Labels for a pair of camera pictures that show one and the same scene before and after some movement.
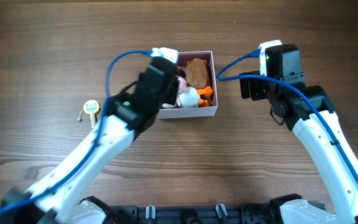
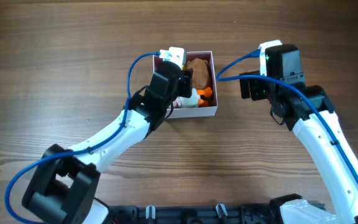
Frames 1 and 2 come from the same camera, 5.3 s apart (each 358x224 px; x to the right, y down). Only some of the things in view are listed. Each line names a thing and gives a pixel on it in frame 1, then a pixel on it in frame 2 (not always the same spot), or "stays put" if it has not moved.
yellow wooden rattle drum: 91,107 to 184,67
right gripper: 250,85 stays put
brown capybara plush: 197,73 stays put
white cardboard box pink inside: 196,111 stays put
